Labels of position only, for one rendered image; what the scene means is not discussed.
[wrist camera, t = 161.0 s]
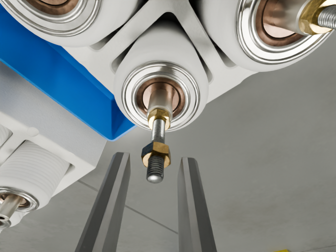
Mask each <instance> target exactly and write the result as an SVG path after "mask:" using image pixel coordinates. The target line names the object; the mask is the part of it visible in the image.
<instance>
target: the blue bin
mask: <svg viewBox="0 0 336 252"><path fill-rule="evenodd" d="M0 61H1V62H3V63H4V64H5V65H7V66H8V67H9V68H11V69H12V70H13V71H15V72H16V73H17V74H19V75H20V76H21V77H23V78H24V79H25V80H27V81H28V82H30V83H31V84H32V85H34V86H35V87H36V88H38V89H39V90H40V91H42V92H43V93H44V94H46V95H47V96H48V97H50V98H51V99H52V100H54V101H55V102H56V103H58V104H59V105H60V106H62V107H63V108H64V109H66V110H67V111H69V112H70V113H71V114H73V115H74V116H75V117H77V118H78V119H79V120H81V121H82V122H83V123H85V124H86V125H87V126H89V127H90V128H91V129H93V130H94V131H95V132H97V133H98V134H99V135H101V136H102V137H103V138H105V139H106V140H108V141H111V142H114V141H116V140H118V139H119V138H121V137H122V136H124V135H125V134H127V133H128V132H130V131H131V130H133V129H134V128H136V127H137V125H135V124H134V123H132V122H131V121H130V120H129V119H128V118H127V117H126V116H125V115H124V114H123V113H122V111H121V110H120V108H119V107H118V105H117V102H116V100H115V96H114V94H112V93H111V92H110V91H109V90H108V89H107V88H106V87H105V86H104V85H103V84H102V83H101V82H100V81H98V80H97V79H96V78H95V77H94V76H93V75H92V74H91V73H90V72H89V71H88V70H87V69H86V68H85V67H84V66H83V65H82V64H81V63H79V62H78V61H77V60H76V59H75V58H74V57H73V56H72V55H70V54H69V53H68V52H67V51H66V50H65V49H64V48H63V47H62V46H61V45H57V44H54V43H51V42H49V41H47V40H45V39H43V38H41V37H39V36H37V35H36V34H34V33H33V32H31V31H30V30H28V29H27V28H26V27H24V26H23V25H22V24H20V23H19V22H18V21H17V20H16V19H15V18H14V17H13V16H12V15H11V14H10V13H9V12H8V11H7V10H6V9H5V8H4V7H3V6H2V4H1V3H0Z"/></svg>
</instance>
